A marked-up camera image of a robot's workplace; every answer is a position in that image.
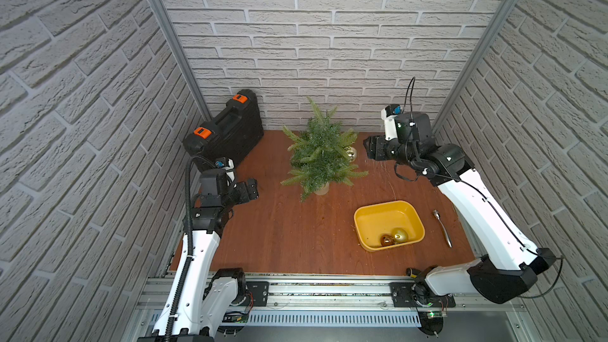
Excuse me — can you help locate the pale gold ball ornament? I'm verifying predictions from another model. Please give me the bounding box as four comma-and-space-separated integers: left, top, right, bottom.
345, 147, 358, 162

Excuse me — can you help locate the shiny gold ball ornament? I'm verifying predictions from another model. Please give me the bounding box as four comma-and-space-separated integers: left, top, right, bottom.
391, 227, 409, 244

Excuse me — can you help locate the copper brown ball ornament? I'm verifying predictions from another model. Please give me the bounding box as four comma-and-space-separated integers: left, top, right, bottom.
380, 234, 395, 247

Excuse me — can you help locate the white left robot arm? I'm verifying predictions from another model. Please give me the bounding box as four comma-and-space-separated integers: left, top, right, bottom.
138, 169, 259, 341

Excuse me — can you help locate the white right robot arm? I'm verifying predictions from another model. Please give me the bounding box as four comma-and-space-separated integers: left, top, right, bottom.
364, 104, 560, 307

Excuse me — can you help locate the beige tree pot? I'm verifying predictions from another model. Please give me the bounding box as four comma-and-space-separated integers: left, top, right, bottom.
314, 182, 329, 196

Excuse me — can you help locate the small green christmas tree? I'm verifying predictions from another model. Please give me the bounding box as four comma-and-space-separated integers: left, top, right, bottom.
281, 98, 368, 202

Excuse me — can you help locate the black plastic tool case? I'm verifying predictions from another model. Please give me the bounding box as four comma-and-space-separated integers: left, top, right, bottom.
183, 90, 264, 172

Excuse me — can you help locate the metal spoon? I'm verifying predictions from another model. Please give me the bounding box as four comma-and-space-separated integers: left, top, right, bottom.
433, 209, 454, 249

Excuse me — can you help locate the yellow plastic tray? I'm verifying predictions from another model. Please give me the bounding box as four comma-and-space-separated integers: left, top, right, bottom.
353, 200, 425, 253

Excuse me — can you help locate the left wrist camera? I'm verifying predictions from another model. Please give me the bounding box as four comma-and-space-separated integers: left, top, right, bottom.
215, 157, 236, 183

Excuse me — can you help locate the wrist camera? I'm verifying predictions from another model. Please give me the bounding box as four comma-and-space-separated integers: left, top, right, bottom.
381, 104, 402, 141
215, 157, 236, 183

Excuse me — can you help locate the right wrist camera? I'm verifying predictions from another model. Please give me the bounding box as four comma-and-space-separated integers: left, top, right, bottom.
381, 104, 402, 141

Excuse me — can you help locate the aluminium mounting rail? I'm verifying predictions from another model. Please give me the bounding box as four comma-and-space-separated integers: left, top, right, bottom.
224, 274, 527, 328

